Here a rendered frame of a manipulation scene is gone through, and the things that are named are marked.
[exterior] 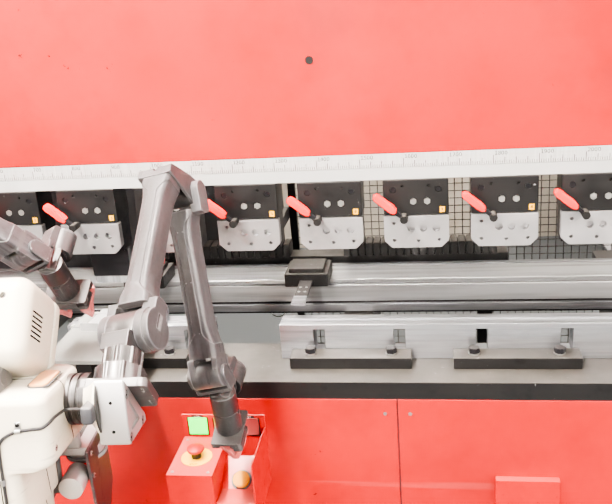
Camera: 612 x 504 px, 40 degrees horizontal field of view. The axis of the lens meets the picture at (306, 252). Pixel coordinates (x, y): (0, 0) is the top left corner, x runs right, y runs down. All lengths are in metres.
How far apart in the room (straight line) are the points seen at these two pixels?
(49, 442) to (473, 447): 1.08
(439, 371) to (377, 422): 0.19
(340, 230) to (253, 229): 0.21
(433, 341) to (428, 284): 0.26
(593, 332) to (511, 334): 0.19
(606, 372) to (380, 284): 0.64
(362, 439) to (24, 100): 1.15
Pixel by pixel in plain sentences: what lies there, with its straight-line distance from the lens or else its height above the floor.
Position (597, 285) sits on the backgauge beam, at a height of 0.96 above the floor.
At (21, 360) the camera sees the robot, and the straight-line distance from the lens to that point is 1.40.
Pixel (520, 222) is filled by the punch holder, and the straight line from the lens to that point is 1.97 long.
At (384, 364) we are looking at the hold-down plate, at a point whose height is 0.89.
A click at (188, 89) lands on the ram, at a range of 1.97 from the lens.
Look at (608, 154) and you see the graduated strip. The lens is 1.96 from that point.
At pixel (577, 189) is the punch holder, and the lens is 1.97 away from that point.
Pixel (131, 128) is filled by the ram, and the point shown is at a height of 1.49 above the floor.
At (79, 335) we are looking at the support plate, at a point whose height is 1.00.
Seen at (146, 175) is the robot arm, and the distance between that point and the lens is 1.72.
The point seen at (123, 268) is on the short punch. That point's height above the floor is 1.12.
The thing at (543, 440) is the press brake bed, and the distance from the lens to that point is 2.10.
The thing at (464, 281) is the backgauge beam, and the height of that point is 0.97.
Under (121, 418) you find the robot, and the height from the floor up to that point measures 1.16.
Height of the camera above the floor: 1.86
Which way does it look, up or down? 20 degrees down
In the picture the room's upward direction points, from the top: 4 degrees counter-clockwise
